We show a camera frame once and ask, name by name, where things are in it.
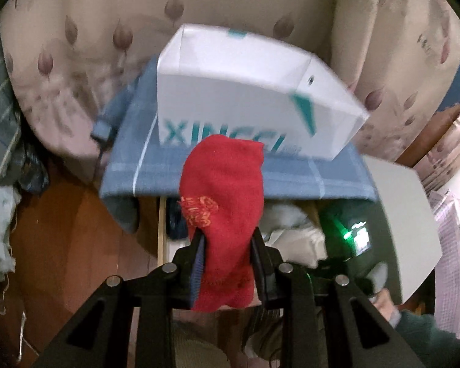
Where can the person's right hand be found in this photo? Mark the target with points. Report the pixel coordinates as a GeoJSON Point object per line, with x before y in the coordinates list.
{"type": "Point", "coordinates": [385, 306]}

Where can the person's right forearm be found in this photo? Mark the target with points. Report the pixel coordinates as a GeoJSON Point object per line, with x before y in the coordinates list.
{"type": "Point", "coordinates": [425, 341]}

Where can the white crumpled garment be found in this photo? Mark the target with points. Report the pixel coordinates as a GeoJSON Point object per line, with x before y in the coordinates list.
{"type": "Point", "coordinates": [287, 216]}

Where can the blue checked cloth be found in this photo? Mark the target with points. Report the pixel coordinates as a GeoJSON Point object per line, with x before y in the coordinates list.
{"type": "Point", "coordinates": [157, 161]}

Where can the person's brown trouser leg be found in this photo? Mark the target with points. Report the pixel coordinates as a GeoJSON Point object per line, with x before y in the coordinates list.
{"type": "Point", "coordinates": [199, 345]}

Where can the white shoe box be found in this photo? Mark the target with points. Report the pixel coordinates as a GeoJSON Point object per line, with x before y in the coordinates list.
{"type": "Point", "coordinates": [234, 99]}

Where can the white lattice basket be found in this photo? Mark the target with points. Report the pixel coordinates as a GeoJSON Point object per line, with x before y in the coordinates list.
{"type": "Point", "coordinates": [450, 257]}

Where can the grey plaid quilt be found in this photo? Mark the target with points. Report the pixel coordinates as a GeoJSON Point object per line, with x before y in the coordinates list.
{"type": "Point", "coordinates": [0, 122]}

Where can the cream garment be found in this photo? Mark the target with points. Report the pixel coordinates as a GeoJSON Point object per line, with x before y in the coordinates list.
{"type": "Point", "coordinates": [303, 247]}

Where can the blue speckled sock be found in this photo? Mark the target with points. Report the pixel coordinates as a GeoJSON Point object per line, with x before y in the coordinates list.
{"type": "Point", "coordinates": [176, 222]}

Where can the dark crumpled cloth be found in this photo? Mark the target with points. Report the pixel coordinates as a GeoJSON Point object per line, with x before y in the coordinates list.
{"type": "Point", "coordinates": [30, 168]}

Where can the red sock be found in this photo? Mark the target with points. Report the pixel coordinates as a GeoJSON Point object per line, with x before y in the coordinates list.
{"type": "Point", "coordinates": [222, 199]}

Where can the grey board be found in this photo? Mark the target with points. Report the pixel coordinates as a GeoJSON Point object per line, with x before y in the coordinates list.
{"type": "Point", "coordinates": [402, 218]}

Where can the beige leaf-pattern bedding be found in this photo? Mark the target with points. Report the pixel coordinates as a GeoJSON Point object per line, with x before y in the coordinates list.
{"type": "Point", "coordinates": [99, 84]}

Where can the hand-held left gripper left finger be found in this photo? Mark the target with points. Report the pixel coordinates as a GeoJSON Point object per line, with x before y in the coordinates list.
{"type": "Point", "coordinates": [199, 268]}

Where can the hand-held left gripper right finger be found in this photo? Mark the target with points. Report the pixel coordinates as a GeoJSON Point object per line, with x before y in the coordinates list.
{"type": "Point", "coordinates": [257, 262]}

